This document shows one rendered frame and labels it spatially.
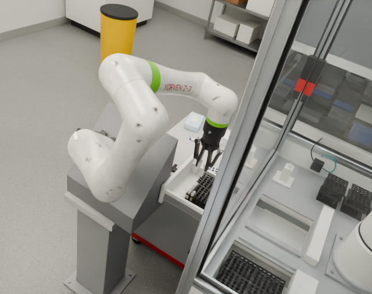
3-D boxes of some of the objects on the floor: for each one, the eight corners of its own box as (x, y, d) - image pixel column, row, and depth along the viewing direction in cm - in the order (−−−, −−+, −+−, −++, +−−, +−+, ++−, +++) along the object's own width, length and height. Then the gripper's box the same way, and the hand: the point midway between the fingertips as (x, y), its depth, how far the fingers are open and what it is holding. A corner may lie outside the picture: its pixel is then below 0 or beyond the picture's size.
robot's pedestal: (63, 284, 207) (60, 194, 160) (98, 249, 229) (104, 161, 182) (103, 314, 198) (112, 228, 151) (135, 275, 220) (152, 190, 173)
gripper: (233, 136, 144) (218, 177, 159) (201, 119, 148) (189, 161, 163) (225, 144, 138) (210, 186, 153) (193, 127, 142) (180, 170, 157)
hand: (201, 168), depth 156 cm, fingers closed
